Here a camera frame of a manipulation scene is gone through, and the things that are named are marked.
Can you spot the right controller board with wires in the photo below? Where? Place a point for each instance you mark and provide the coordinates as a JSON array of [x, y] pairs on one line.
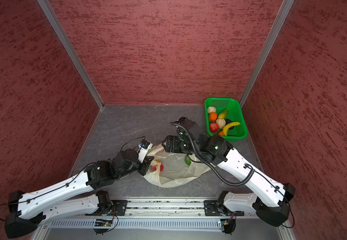
[[228, 225]]

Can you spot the green plastic basket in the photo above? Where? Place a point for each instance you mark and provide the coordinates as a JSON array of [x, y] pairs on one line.
[[234, 114]]

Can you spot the yellow banana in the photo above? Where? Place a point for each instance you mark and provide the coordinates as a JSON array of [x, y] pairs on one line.
[[228, 126]]

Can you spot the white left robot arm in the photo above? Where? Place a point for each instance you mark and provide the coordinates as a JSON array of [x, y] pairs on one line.
[[81, 194]]

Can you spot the beige round fruit in basket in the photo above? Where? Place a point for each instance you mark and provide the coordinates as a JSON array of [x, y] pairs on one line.
[[211, 109]]

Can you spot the black avocado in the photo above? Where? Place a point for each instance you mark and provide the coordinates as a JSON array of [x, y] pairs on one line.
[[229, 120]]

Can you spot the beige round fruit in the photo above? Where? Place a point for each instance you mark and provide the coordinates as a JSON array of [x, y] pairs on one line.
[[221, 123], [211, 109]]

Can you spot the aluminium corner post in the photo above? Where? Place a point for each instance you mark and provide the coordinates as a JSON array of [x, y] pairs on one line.
[[62, 36], [270, 40]]

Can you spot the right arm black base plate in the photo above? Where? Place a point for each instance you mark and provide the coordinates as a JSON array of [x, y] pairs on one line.
[[213, 209]]

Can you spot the round orange fruit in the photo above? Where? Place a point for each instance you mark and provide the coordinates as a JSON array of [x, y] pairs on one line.
[[212, 117]]

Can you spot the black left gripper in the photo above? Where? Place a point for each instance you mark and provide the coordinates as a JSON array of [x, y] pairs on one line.
[[145, 164]]

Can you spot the left controller board with wires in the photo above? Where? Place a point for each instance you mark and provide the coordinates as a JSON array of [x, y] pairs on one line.
[[102, 226]]

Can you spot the yellow green mango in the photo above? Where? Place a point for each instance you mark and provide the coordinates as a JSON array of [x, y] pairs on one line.
[[223, 114]]

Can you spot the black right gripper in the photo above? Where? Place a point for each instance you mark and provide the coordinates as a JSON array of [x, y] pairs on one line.
[[177, 148]]

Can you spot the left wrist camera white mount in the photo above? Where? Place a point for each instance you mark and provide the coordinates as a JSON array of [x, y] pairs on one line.
[[144, 148]]

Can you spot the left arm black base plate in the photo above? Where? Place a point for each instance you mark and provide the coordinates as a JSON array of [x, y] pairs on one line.
[[118, 207]]

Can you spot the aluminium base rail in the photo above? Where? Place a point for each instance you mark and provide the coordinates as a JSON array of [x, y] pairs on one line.
[[137, 208]]

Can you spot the aluminium corner post right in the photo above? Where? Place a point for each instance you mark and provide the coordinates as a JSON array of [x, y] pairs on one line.
[[270, 40]]

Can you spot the aluminium corner post left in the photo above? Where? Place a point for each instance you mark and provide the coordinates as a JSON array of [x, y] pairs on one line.
[[62, 36]]

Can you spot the perforated cable duct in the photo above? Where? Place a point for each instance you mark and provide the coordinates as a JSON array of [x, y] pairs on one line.
[[151, 224]]

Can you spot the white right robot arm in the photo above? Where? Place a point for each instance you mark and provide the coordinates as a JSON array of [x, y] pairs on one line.
[[272, 204]]

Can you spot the controller board with wires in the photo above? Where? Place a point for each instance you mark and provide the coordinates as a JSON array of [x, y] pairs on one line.
[[102, 226], [228, 225]]

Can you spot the translucent yellow plastic bag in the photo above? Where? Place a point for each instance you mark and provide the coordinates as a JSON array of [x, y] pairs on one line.
[[176, 172]]

